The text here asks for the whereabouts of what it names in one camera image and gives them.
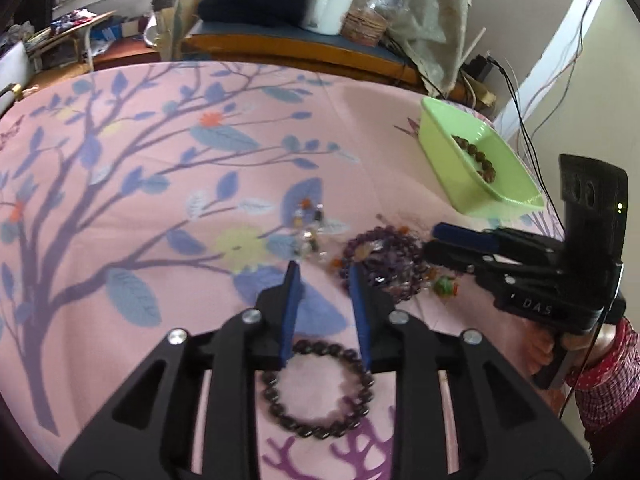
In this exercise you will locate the white translucent cloth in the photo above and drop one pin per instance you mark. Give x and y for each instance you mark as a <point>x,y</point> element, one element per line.
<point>435,10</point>

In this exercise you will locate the wooden bench with blue top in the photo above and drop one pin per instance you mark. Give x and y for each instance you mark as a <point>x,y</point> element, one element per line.
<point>300,46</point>

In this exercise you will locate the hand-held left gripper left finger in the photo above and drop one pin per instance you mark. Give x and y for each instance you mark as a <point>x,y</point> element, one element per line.
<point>292,305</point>

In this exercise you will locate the cream chair back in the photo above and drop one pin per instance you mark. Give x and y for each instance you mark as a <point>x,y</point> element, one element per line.
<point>182,20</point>

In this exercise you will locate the woven round basket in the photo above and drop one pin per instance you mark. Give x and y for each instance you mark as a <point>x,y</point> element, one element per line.
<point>365,27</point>

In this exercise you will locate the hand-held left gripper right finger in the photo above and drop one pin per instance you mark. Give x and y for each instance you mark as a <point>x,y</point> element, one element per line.
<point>360,310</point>

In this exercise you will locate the person's right hand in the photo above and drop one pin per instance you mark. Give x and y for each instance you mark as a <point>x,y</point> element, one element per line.
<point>537,349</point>

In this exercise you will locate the dark blue cushion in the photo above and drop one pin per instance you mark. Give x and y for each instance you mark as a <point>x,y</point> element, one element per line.
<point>250,5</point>

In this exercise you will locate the white enamel mug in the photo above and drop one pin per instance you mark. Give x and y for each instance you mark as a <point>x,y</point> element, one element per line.
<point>325,12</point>

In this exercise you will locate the green orange bead charm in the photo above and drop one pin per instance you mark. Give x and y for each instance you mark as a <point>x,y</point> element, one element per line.
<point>445,287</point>

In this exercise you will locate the light green plastic basin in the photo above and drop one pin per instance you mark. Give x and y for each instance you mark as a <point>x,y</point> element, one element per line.
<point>450,160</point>

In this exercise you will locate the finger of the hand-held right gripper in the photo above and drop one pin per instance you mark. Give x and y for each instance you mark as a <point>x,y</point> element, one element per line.
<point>450,254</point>
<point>460,234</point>

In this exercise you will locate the pink floral bedsheet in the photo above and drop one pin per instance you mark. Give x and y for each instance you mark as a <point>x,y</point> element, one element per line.
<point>150,160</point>

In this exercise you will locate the small low table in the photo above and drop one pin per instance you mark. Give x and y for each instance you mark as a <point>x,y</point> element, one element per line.
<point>75,30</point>

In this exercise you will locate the black power adapter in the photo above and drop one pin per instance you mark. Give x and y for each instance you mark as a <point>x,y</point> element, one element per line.
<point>477,67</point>

